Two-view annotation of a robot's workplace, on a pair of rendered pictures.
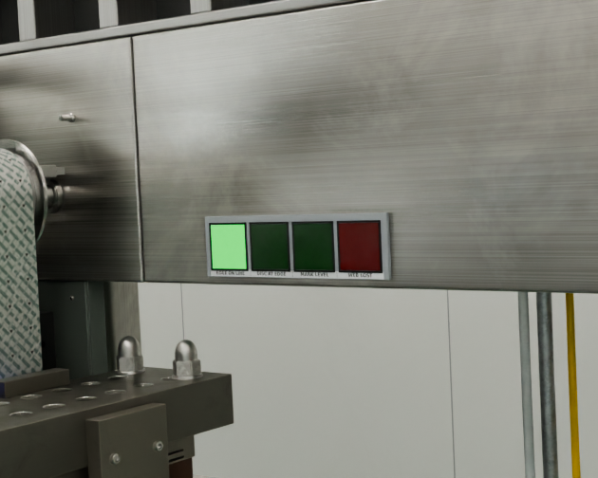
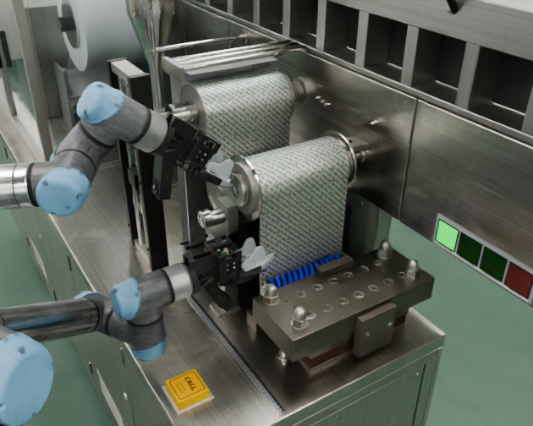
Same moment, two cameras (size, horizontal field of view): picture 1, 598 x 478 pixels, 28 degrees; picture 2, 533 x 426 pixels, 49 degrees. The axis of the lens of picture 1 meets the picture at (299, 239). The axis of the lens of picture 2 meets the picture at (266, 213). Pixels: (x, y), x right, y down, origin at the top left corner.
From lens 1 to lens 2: 0.66 m
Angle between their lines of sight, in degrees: 34
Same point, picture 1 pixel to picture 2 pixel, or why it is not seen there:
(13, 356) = (328, 245)
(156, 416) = (391, 312)
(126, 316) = not seen: hidden behind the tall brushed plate
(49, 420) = (339, 321)
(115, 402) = (372, 305)
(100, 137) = (389, 141)
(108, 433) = (366, 324)
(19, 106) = (349, 100)
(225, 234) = (446, 229)
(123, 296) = not seen: hidden behind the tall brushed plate
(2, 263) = (328, 206)
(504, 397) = not seen: outside the picture
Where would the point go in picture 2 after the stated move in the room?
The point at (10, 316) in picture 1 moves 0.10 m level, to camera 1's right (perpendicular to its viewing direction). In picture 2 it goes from (329, 228) to (370, 237)
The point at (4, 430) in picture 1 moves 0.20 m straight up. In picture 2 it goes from (317, 330) to (323, 251)
